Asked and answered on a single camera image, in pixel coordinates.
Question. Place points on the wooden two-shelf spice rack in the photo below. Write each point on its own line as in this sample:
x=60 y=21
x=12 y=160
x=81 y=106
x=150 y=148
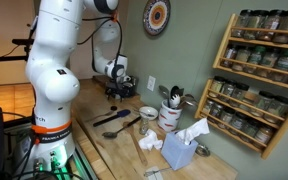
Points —
x=222 y=56

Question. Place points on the metal ladle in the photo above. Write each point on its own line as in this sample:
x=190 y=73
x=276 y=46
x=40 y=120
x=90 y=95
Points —
x=188 y=100

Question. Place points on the white red utensil crock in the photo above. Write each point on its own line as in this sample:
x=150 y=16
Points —
x=169 y=116

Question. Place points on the black camera stand bar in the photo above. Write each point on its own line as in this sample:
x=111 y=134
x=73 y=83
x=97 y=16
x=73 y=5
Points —
x=19 y=42

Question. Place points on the white ceramic bowl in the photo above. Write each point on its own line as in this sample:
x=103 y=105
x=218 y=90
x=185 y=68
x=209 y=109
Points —
x=149 y=113

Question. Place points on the white slotted spoon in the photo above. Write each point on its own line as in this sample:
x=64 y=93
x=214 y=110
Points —
x=175 y=100

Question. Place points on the wooden spatula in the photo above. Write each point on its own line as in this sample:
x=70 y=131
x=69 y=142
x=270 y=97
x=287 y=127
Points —
x=138 y=146

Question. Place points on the glass spice jar green lid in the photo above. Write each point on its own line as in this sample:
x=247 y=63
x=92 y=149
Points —
x=255 y=60

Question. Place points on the black ladle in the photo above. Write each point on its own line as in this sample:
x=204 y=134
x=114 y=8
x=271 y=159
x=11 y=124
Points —
x=174 y=90

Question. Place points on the white wall outlet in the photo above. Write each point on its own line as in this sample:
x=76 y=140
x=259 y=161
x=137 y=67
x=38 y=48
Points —
x=151 y=83

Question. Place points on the small metal dish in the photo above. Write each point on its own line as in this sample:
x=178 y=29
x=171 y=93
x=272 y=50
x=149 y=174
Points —
x=203 y=150

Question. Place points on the blue tissue box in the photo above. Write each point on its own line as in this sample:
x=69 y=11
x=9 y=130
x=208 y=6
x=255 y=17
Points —
x=179 y=151

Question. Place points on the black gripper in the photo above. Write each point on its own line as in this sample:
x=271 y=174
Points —
x=120 y=87

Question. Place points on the colourful decorative wall plate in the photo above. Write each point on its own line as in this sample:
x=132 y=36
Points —
x=156 y=16

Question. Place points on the white tissue sheet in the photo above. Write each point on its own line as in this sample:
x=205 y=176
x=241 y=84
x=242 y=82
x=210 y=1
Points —
x=194 y=131

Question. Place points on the crumpled white tissue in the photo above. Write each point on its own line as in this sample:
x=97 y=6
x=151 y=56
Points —
x=150 y=140

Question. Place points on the wooden three-shelf spice rack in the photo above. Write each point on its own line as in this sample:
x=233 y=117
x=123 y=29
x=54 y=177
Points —
x=277 y=143

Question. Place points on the small glass jar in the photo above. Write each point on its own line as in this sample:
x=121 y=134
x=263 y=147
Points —
x=144 y=126

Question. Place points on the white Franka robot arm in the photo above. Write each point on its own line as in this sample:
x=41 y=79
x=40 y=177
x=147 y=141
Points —
x=54 y=83

